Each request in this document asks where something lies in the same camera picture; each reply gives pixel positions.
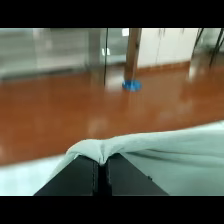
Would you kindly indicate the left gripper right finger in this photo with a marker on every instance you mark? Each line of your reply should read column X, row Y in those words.
column 128, row 178

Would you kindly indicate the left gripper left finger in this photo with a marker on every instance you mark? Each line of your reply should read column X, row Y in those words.
column 78, row 178

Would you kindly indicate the pale green garment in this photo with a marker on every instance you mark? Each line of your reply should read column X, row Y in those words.
column 166, row 151

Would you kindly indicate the brown post with blue foot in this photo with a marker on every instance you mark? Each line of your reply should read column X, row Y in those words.
column 132, row 56

